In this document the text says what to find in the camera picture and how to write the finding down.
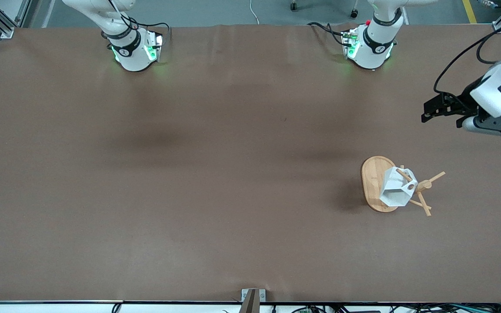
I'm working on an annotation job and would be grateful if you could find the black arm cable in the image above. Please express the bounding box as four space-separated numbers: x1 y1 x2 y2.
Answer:
433 24 501 99
107 0 172 44

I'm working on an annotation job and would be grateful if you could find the right arm base control box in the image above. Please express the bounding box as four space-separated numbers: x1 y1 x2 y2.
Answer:
145 30 164 62

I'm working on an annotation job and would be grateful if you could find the left arm base control box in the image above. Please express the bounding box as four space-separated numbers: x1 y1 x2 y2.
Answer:
342 27 361 60

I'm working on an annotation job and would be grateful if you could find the wooden mug tree rack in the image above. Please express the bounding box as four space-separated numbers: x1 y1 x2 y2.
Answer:
361 156 446 217

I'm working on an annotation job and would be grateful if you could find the small metal bracket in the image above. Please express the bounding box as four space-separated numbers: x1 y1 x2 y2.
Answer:
241 289 267 303

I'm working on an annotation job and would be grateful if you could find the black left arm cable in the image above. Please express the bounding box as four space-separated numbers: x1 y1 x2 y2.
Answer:
433 24 501 99

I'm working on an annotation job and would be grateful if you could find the brown upright post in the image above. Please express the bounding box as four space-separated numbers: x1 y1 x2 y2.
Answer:
243 290 261 313

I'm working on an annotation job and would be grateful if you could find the tangled cable bundle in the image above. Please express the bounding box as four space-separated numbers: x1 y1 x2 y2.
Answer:
292 303 501 313

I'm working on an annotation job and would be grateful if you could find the black base box cable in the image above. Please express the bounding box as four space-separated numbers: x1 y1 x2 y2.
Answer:
307 22 347 47

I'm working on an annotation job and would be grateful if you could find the white angular cup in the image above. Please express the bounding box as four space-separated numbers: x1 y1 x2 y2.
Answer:
379 166 418 207

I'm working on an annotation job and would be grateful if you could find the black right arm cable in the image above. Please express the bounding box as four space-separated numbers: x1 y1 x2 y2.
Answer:
107 0 172 44

